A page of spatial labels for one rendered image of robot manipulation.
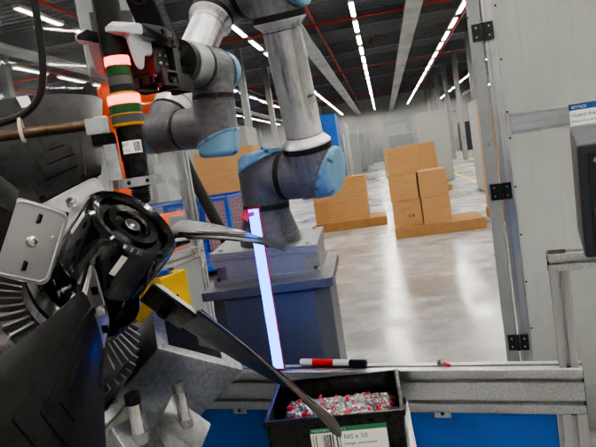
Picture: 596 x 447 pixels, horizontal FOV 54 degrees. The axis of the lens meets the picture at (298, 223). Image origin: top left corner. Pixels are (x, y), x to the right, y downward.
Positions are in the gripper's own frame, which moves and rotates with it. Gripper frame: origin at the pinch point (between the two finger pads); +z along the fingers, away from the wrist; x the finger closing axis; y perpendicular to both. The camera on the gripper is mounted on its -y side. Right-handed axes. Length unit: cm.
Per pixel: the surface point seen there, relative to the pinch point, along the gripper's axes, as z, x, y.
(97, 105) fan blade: -12.1, 11.6, 7.4
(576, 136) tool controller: -37, -58, 23
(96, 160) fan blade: -1.6, 5.1, 16.6
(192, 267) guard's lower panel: -124, 70, 53
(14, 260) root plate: 16.0, 4.2, 27.2
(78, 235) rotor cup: 11.9, -1.7, 25.6
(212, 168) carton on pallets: -710, 379, 7
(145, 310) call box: -34, 26, 46
